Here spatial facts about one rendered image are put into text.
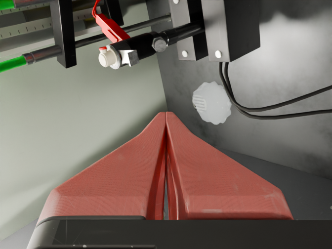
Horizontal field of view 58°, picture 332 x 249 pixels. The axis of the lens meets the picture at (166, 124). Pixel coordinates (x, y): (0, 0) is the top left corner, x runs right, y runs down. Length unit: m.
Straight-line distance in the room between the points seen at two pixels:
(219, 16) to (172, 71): 0.34
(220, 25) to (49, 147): 0.41
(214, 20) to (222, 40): 0.03
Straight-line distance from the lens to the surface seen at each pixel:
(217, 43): 0.43
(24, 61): 0.51
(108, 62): 0.34
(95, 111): 0.67
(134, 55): 0.32
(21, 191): 0.65
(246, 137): 0.67
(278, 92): 0.58
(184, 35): 0.41
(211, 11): 0.43
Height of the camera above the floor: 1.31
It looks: 35 degrees down
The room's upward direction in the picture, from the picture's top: 120 degrees counter-clockwise
